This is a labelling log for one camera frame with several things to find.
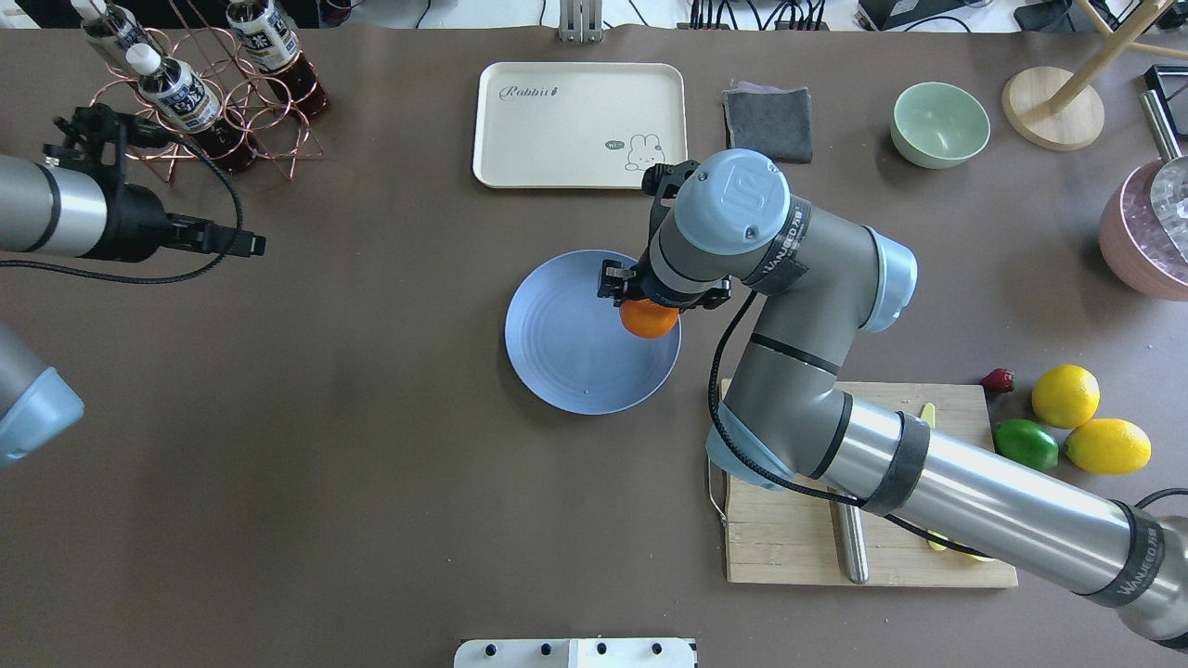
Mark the red strawberry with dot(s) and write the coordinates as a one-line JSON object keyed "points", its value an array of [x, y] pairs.
{"points": [[998, 381]]}

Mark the pink bowl with ice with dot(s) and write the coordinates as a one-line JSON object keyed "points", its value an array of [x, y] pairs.
{"points": [[1130, 238]]}

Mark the green lime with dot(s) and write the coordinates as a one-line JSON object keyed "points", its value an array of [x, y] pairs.
{"points": [[1027, 443]]}

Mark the yellow lemon lower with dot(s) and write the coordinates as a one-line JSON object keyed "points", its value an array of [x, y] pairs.
{"points": [[1109, 446]]}

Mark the copper wire bottle rack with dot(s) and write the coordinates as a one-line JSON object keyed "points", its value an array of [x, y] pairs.
{"points": [[197, 33]]}

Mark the green bowl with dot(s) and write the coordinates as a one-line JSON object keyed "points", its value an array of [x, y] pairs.
{"points": [[936, 125]]}

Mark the tea bottle right back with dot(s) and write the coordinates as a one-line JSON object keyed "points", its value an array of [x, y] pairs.
{"points": [[264, 33]]}

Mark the yellow lemon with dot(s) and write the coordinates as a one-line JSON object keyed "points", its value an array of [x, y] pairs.
{"points": [[1066, 396], [1109, 446]]}

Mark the steel muddler black tip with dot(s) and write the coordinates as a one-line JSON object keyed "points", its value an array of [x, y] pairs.
{"points": [[850, 533]]}

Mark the yellow plastic knife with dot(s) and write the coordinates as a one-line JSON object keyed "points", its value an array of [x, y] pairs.
{"points": [[933, 539]]}

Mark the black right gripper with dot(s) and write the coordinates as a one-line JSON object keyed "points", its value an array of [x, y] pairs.
{"points": [[613, 281]]}

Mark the tea bottle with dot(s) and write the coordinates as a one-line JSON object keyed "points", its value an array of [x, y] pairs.
{"points": [[111, 30], [191, 107], [264, 33]]}

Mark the blue plate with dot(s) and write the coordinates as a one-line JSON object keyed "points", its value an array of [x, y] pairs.
{"points": [[568, 346]]}

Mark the yellow lemon upper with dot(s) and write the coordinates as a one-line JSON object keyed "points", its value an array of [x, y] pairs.
{"points": [[1066, 396]]}

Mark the tea bottle front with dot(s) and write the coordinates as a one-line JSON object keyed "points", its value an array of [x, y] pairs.
{"points": [[191, 107]]}

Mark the grey folded cloth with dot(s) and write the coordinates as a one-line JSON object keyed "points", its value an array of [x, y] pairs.
{"points": [[772, 121]]}

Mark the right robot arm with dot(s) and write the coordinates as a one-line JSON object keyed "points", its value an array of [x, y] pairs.
{"points": [[824, 280]]}

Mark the tea bottle left back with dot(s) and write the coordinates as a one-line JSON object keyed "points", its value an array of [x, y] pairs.
{"points": [[111, 30]]}

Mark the orange mandarin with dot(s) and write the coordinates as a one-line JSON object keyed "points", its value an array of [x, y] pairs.
{"points": [[647, 319]]}

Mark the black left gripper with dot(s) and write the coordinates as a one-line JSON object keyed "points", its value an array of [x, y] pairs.
{"points": [[135, 223]]}

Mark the wooden cup tree stand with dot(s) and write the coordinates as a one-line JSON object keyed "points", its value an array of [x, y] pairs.
{"points": [[1058, 109]]}

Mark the metal ice scoop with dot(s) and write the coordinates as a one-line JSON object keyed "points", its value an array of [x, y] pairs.
{"points": [[1168, 190]]}

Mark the aluminium frame post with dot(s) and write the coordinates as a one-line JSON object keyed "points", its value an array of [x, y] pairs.
{"points": [[580, 22]]}

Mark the cream rabbit tray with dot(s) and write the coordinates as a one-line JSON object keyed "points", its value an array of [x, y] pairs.
{"points": [[577, 125]]}

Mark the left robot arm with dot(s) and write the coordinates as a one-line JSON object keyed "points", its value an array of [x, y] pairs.
{"points": [[37, 404]]}

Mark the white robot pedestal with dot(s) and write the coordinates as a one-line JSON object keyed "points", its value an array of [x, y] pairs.
{"points": [[644, 651]]}

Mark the wooden cutting board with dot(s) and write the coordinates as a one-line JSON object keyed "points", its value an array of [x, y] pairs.
{"points": [[784, 538]]}

